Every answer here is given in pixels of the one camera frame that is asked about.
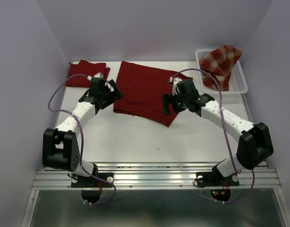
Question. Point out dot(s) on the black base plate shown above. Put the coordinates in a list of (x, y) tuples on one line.
[(212, 179), (87, 182)]

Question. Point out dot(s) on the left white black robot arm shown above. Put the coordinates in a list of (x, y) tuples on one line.
[(63, 145)]

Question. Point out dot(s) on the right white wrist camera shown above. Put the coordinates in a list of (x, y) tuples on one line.
[(174, 82)]

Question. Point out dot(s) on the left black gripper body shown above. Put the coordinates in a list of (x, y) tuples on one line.
[(107, 96)]

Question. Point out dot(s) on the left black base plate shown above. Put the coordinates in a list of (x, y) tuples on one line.
[(87, 182)]

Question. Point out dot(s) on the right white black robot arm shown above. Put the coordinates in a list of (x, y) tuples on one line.
[(254, 140)]

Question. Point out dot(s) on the red polka dot skirt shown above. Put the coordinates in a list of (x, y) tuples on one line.
[(143, 88), (85, 68)]

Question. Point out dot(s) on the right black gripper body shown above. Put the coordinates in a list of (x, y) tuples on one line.
[(180, 102)]

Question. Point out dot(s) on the white plastic basket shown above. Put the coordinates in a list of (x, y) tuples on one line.
[(237, 82)]

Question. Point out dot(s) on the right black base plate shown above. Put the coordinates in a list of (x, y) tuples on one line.
[(212, 179)]

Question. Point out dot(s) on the aluminium rail frame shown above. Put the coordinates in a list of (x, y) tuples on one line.
[(151, 176)]

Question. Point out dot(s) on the red white plaid skirt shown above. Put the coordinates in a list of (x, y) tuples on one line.
[(218, 66)]

